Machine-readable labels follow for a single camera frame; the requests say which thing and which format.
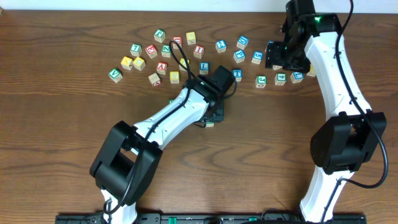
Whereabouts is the green B block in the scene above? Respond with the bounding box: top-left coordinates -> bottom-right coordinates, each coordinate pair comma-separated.
205,122 -> 214,128

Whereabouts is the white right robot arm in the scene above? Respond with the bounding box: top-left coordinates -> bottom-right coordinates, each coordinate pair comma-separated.
265,0 -> 387,223

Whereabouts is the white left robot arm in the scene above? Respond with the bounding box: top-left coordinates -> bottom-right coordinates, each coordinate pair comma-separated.
90,66 -> 236,223

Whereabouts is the blue L block right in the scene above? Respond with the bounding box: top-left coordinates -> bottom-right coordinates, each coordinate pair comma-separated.
290,72 -> 304,83

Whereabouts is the blue l block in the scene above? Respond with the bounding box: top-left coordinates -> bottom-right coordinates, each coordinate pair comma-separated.
290,72 -> 304,83
200,62 -> 210,75

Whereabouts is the green 4 block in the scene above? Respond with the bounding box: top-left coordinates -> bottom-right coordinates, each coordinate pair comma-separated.
275,73 -> 287,85

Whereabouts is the yellow block right edge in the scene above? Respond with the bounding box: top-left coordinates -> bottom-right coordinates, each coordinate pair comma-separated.
307,64 -> 317,77

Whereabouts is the blue 5 block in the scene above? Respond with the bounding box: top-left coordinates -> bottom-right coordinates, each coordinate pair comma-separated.
251,50 -> 264,64

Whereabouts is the green J block right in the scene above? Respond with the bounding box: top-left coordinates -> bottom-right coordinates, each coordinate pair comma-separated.
256,75 -> 267,88

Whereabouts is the green j block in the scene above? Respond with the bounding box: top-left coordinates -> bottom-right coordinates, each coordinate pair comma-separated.
256,75 -> 267,88
154,29 -> 166,43

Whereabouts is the blue T block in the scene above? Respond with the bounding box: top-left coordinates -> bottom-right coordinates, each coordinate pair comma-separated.
233,69 -> 243,82

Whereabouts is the blue P block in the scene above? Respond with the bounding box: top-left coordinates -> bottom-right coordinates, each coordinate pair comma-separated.
233,50 -> 246,63

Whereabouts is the yellow S block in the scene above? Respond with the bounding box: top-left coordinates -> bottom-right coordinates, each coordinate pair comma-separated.
169,71 -> 180,84

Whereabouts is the yellow O block upper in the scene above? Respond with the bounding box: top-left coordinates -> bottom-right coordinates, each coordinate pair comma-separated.
179,58 -> 190,72

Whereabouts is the red I block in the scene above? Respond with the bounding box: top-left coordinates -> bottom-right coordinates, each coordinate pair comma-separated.
193,45 -> 205,59

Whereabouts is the blue 2 block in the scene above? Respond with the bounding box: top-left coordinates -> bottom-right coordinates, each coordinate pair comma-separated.
215,40 -> 227,54

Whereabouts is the tilted red A block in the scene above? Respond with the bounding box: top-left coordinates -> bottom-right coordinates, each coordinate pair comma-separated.
148,73 -> 162,87

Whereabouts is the green Z block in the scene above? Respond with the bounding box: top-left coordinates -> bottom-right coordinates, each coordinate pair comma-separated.
161,45 -> 171,58

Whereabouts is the plain yellow top block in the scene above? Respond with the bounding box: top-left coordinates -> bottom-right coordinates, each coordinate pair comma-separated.
186,31 -> 197,45

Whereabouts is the red U block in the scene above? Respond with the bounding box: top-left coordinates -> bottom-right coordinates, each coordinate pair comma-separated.
172,36 -> 182,49

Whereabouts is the red E block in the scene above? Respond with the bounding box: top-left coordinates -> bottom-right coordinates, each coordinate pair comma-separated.
145,45 -> 158,58

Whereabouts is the yellow C block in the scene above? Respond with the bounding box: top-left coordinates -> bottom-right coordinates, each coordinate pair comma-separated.
133,57 -> 146,71

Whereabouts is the green 7 block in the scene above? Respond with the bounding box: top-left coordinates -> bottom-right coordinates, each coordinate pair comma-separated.
130,44 -> 142,57

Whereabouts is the yellow K block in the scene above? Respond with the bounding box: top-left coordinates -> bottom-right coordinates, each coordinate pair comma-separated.
121,57 -> 133,70

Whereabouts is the green V block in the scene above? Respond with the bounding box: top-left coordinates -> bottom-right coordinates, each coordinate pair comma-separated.
108,68 -> 123,83

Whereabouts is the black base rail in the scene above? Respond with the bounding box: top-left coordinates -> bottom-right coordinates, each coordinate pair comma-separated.
55,212 -> 368,224

